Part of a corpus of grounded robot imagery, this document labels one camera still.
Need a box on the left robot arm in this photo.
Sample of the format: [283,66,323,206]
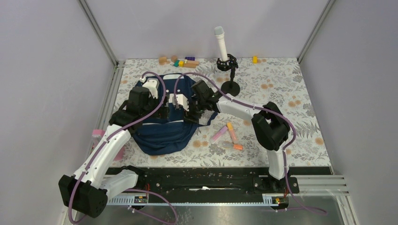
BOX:
[58,86,167,224]

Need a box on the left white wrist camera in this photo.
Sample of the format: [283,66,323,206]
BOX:
[142,78,160,99]

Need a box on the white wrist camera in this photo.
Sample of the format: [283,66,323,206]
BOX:
[170,94,189,112]
[142,78,160,99]

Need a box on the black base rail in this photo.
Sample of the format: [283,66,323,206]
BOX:
[115,166,299,204]

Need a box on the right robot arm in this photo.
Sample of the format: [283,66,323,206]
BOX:
[184,81,290,193]

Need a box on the teal toy block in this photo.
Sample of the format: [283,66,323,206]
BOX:
[173,60,181,67]

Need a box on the pink box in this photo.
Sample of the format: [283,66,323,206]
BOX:
[91,129,125,161]

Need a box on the black microphone stand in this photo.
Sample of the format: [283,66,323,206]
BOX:
[216,53,240,97]

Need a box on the pink highlighter pen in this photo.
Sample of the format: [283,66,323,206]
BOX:
[210,126,228,142]

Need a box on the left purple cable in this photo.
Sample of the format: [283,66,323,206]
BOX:
[68,71,179,225]

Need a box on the grey orange-capped marker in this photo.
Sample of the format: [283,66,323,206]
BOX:
[220,141,243,150]

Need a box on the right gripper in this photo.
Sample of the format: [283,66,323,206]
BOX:
[182,98,207,125]

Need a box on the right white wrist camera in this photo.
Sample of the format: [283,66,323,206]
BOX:
[170,94,189,112]

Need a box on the long tan wooden block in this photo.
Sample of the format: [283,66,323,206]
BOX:
[183,60,199,68]

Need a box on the white microphone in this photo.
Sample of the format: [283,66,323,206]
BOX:
[214,26,228,61]

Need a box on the navy blue student backpack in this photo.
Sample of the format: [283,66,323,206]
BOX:
[132,73,202,156]

